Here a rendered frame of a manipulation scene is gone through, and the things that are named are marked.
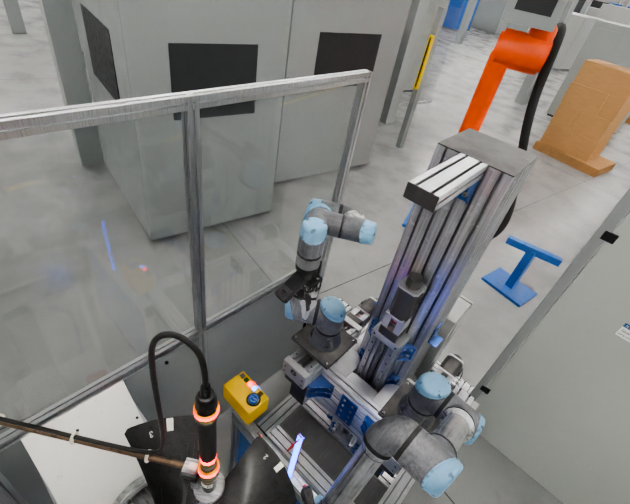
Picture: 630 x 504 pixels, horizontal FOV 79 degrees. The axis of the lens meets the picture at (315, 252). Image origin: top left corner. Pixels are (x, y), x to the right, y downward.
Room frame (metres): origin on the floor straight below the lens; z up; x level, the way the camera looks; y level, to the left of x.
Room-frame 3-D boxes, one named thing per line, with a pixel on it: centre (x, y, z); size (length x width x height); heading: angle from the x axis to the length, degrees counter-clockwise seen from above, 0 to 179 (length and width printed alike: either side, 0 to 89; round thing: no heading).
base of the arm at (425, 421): (0.87, -0.54, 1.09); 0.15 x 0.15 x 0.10
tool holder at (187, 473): (0.32, 0.14, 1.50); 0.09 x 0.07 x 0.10; 88
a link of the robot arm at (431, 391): (0.86, -0.54, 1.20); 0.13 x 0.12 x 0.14; 52
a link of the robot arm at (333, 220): (1.00, -0.01, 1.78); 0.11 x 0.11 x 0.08; 88
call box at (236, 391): (0.79, 0.15, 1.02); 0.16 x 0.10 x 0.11; 53
